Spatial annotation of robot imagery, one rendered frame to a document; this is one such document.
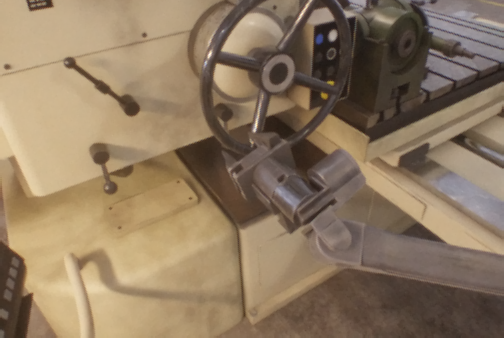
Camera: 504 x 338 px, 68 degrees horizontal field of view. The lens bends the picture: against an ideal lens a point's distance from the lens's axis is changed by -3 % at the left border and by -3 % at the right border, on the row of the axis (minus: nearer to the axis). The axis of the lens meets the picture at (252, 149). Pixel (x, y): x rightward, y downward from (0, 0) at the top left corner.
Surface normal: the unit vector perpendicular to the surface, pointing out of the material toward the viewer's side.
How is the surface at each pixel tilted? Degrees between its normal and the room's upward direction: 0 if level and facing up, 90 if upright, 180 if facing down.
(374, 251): 38
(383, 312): 0
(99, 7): 90
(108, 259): 0
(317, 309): 0
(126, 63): 90
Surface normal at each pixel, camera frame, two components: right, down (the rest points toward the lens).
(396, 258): 0.17, -0.27
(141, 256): -0.04, -0.82
